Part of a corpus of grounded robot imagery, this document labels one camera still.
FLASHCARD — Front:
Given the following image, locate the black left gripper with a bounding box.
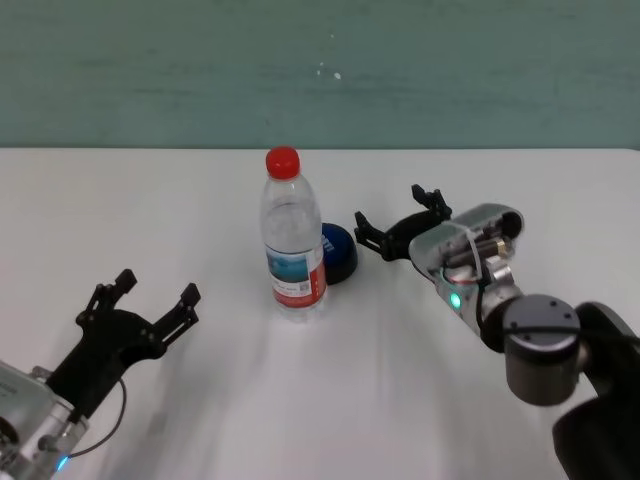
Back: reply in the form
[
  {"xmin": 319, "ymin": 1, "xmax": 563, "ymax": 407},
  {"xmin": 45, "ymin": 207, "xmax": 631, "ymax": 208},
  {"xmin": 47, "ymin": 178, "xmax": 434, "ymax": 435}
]
[{"xmin": 45, "ymin": 269, "xmax": 203, "ymax": 422}]

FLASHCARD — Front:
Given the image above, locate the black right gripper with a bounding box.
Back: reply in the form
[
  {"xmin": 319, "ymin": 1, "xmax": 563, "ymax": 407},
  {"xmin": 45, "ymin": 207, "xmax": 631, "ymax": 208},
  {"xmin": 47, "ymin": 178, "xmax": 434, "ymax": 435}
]
[{"xmin": 353, "ymin": 183, "xmax": 454, "ymax": 263}]

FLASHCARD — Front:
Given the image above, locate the blue push button black base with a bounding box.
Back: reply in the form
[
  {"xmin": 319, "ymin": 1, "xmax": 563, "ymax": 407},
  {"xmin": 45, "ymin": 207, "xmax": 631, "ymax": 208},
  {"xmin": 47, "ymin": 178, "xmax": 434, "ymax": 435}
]
[{"xmin": 320, "ymin": 222, "xmax": 360, "ymax": 287}]

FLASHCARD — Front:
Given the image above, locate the clear water bottle red cap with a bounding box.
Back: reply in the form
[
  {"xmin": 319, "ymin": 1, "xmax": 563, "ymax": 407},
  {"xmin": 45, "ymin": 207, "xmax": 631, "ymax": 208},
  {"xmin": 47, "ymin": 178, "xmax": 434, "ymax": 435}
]
[{"xmin": 259, "ymin": 145, "xmax": 330, "ymax": 324}]

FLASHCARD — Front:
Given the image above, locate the thin dark left arm cable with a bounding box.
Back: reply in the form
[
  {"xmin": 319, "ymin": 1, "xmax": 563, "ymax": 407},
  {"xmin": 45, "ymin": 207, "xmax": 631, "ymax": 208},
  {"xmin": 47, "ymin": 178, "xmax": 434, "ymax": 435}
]
[{"xmin": 66, "ymin": 378, "xmax": 129, "ymax": 460}]

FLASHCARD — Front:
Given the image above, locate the thin dark arm cable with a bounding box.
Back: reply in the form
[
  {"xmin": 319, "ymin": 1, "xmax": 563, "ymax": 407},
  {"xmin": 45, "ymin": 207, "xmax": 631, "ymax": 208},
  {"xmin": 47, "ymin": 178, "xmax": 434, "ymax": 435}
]
[
  {"xmin": 66, "ymin": 378, "xmax": 129, "ymax": 460},
  {"xmin": 473, "ymin": 278, "xmax": 490, "ymax": 342}
]

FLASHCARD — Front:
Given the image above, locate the thin dark right arm cable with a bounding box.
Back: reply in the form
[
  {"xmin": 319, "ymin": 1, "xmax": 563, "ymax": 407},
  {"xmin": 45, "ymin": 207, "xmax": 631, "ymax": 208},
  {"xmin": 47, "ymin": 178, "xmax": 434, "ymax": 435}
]
[{"xmin": 473, "ymin": 278, "xmax": 490, "ymax": 342}]

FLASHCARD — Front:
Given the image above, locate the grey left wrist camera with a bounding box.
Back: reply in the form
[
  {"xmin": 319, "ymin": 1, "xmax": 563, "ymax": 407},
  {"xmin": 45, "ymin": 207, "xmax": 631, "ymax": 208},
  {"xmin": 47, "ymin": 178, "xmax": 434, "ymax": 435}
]
[{"xmin": 0, "ymin": 361, "xmax": 55, "ymax": 444}]

